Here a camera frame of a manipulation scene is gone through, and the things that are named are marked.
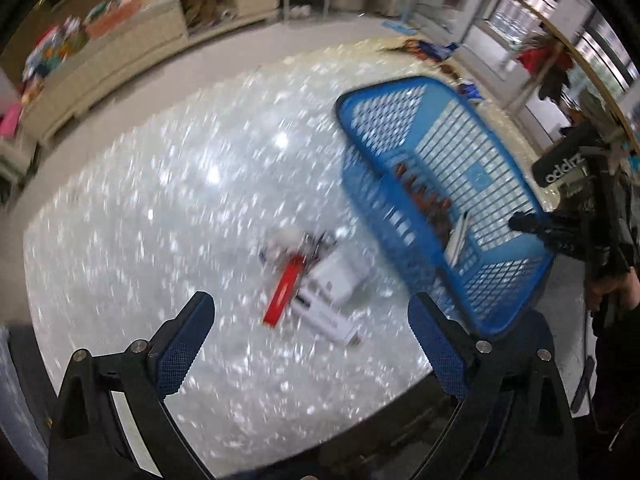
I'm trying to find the red lighter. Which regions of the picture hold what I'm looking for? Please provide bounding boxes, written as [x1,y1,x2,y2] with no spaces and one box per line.
[262,255,305,327]

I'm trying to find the cream tv cabinet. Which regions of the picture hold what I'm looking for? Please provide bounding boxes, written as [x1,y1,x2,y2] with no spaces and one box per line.
[18,0,280,145]

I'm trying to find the blue plastic mesh basket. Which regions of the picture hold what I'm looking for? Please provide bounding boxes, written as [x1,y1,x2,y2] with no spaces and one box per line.
[334,76,553,337]

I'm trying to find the blue striped cloth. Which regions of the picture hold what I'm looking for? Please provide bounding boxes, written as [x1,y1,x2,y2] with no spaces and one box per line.
[418,40,459,63]

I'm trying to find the white charger adapter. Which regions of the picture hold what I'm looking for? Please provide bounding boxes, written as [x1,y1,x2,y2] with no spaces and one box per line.
[308,248,371,308]

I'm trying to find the black adidas sleeve cylinder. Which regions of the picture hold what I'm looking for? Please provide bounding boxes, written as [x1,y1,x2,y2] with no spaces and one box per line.
[532,122,605,188]

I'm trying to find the brown antler-shaped comb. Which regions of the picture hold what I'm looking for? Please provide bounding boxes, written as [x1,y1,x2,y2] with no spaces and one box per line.
[394,162,452,247]

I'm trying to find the red handled scissors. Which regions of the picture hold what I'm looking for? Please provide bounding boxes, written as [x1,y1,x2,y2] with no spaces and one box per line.
[380,39,435,61]

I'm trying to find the white remote control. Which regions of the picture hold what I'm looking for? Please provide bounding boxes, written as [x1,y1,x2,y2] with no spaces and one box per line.
[444,211,471,268]

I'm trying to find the white power bank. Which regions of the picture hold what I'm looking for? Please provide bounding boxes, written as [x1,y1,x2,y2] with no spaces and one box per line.
[291,278,360,347]

